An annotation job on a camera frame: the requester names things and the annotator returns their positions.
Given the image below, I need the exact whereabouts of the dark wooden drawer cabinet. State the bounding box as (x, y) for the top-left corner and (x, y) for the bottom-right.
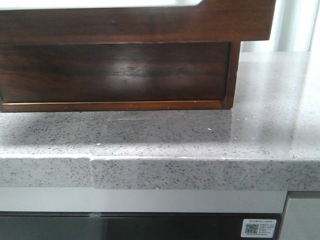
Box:
(0, 41), (241, 112)

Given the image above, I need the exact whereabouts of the black under-counter appliance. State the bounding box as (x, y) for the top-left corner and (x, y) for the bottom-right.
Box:
(0, 211), (282, 240)

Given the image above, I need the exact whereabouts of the grey curtain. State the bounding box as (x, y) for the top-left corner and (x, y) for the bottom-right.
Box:
(240, 0), (320, 53)

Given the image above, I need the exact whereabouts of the wooden drawer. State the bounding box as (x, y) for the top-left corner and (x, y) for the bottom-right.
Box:
(0, 0), (276, 45)
(0, 41), (231, 103)

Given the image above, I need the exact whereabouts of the white QR code sticker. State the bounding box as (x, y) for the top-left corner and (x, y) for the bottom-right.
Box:
(240, 219), (277, 238)

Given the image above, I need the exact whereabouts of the white tray on cabinet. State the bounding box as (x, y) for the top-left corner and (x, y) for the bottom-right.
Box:
(0, 0), (202, 11)

